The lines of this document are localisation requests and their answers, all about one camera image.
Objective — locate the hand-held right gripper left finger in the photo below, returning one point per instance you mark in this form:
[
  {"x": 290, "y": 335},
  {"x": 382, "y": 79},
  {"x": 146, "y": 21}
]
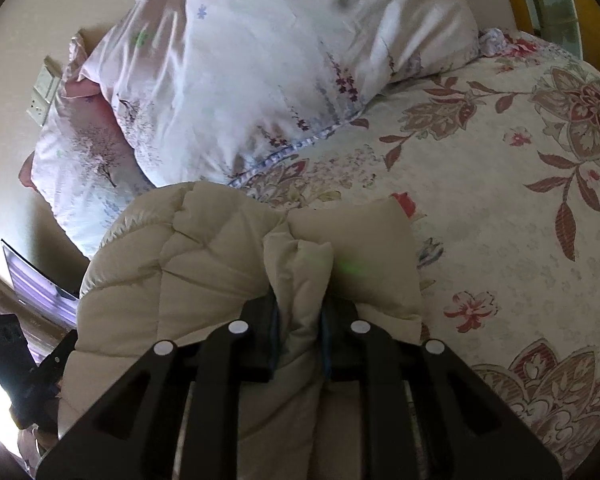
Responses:
[{"x": 260, "y": 340}]

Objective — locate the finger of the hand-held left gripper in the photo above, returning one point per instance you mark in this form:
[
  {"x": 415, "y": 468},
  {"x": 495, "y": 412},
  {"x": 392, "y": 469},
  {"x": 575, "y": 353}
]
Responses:
[{"x": 57, "y": 355}]

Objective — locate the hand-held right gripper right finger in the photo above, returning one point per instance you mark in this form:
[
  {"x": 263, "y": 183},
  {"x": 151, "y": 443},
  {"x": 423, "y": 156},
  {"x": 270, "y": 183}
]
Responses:
[{"x": 337, "y": 345}]

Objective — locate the cream quilted down jacket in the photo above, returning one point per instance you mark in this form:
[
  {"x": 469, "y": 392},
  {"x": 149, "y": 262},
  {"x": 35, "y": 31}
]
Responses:
[{"x": 215, "y": 260}]

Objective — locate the floral white pillow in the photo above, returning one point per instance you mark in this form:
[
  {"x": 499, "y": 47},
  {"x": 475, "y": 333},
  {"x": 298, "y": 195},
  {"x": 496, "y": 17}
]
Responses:
[
  {"x": 80, "y": 160},
  {"x": 280, "y": 60}
]

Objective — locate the floral bed sheet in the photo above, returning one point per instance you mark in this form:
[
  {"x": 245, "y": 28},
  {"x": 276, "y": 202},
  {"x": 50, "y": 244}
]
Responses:
[{"x": 480, "y": 185}]

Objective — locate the wooden bed headboard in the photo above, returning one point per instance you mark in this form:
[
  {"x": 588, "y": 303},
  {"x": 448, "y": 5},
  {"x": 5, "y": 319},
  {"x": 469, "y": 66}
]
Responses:
[{"x": 592, "y": 10}]

